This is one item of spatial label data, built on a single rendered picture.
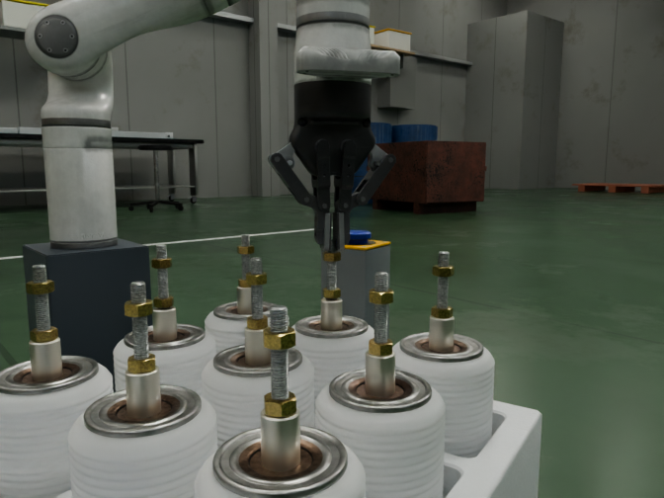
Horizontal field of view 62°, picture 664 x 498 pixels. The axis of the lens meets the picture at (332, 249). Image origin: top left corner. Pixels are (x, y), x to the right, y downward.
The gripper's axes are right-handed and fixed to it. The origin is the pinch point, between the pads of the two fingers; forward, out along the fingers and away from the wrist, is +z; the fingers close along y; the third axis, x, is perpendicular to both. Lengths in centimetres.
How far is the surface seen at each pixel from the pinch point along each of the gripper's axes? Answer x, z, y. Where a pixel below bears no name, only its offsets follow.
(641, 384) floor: -32, 35, -69
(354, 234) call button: -15.4, 2.4, -6.6
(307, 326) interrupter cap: 0.1, 9.8, 2.5
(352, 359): 4.6, 12.0, -1.0
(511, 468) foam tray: 16.5, 17.9, -11.2
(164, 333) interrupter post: 0.8, 9.4, 16.5
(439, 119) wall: -954, -98, -430
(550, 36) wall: -917, -253, -634
